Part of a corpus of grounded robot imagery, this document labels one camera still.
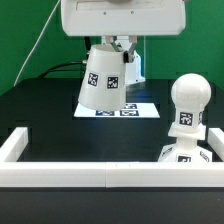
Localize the black cable with connector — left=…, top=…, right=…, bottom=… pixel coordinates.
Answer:
left=42, top=35, right=93, bottom=78

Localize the white thin cable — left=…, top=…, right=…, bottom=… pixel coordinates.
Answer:
left=13, top=0, right=63, bottom=88

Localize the white marker tag sheet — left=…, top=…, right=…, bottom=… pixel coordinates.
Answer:
left=74, top=103, right=160, bottom=119

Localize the white lamp base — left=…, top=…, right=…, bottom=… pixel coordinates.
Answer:
left=158, top=124, right=212, bottom=163

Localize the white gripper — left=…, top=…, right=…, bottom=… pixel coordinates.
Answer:
left=61, top=0, right=186, bottom=63

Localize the white fence frame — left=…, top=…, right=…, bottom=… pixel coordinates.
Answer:
left=0, top=127, right=224, bottom=188

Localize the white lamp shade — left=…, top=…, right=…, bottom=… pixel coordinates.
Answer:
left=78, top=44, right=126, bottom=111

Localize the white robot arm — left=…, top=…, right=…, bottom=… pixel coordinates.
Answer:
left=61, top=0, right=186, bottom=50

